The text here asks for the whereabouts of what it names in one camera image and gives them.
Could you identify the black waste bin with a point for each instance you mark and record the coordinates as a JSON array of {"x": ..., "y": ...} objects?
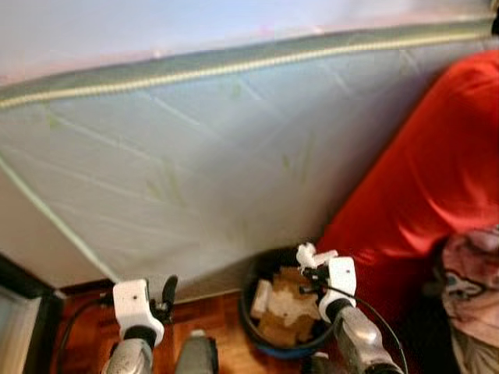
[{"x": 248, "y": 312}]

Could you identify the black framed cabinet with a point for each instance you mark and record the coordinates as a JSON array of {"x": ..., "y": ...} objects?
[{"x": 43, "y": 327}]

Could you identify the large red cushion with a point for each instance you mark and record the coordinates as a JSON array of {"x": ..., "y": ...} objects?
[{"x": 429, "y": 171}]

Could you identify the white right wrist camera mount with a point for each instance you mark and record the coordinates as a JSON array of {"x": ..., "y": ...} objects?
[{"x": 343, "y": 279}]

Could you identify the grey right robot leg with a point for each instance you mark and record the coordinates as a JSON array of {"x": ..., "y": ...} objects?
[{"x": 316, "y": 365}]

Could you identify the grey-green quilted upright mattress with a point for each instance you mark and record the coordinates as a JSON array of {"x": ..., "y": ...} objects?
[{"x": 195, "y": 156}]

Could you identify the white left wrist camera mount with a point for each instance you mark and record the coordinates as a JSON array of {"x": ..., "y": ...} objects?
[{"x": 132, "y": 308}]

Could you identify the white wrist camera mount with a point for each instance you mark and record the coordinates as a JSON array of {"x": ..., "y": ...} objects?
[
  {"x": 343, "y": 279},
  {"x": 132, "y": 308}
]

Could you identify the cardboard and paper waste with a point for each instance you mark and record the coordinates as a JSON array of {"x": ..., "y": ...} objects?
[{"x": 284, "y": 308}]

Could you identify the white paper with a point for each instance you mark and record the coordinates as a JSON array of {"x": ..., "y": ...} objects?
[{"x": 308, "y": 253}]

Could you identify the pink cartoon print blanket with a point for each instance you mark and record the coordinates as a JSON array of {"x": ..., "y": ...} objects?
[{"x": 475, "y": 280}]

